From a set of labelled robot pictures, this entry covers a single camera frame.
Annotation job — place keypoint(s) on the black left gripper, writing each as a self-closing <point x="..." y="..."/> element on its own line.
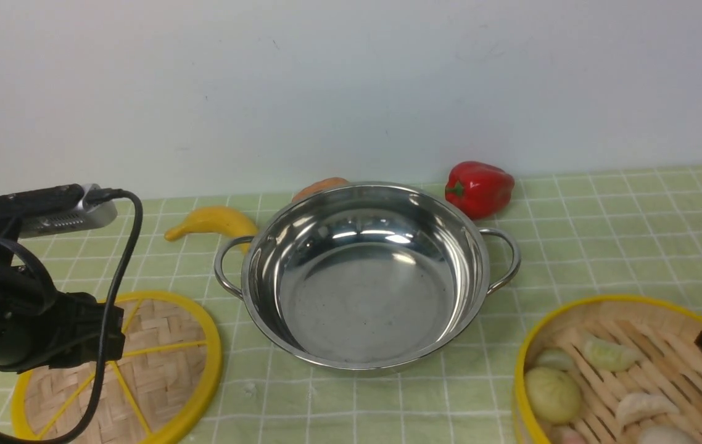
<point x="42" y="326"/>

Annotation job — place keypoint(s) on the yellow rimmed bamboo steamer basket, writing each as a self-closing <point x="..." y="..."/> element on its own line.
<point x="663" y="332"/>

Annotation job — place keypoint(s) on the yellow rimmed bamboo steamer lid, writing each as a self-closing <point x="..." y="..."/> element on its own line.
<point x="157" y="392"/>

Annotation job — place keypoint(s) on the stainless steel pot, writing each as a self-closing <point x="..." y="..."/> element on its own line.
<point x="366" y="277"/>

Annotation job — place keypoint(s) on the white dumpling centre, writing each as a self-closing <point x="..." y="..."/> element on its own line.
<point x="637" y="406"/>

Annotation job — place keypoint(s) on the white round bun front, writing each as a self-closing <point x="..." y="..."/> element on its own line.
<point x="663" y="434"/>

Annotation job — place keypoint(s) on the pale green dumpling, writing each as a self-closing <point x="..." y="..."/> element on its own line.
<point x="608" y="355"/>

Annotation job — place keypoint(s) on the small green dumpling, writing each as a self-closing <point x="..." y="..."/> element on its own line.
<point x="555" y="358"/>

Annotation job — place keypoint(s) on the round green bun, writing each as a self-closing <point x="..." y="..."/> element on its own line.
<point x="553" y="395"/>

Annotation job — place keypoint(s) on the pink dumpling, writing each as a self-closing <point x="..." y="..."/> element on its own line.
<point x="566" y="435"/>

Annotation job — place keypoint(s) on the yellow toy banana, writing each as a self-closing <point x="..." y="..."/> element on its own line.
<point x="222" y="220"/>

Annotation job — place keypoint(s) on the red toy bell pepper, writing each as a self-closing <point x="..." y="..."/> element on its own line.
<point x="479" y="190"/>

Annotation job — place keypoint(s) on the orange toy vegetable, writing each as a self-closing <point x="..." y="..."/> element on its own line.
<point x="319" y="186"/>

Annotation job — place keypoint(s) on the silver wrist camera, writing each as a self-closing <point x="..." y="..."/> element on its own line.
<point x="63" y="209"/>

